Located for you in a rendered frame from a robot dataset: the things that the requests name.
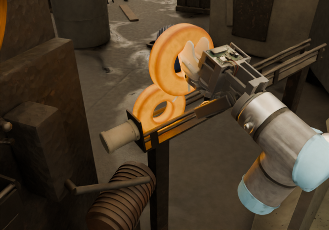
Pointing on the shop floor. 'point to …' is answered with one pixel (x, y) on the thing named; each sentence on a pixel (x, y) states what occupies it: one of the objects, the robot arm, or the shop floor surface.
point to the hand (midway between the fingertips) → (183, 52)
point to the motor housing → (122, 200)
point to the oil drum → (81, 13)
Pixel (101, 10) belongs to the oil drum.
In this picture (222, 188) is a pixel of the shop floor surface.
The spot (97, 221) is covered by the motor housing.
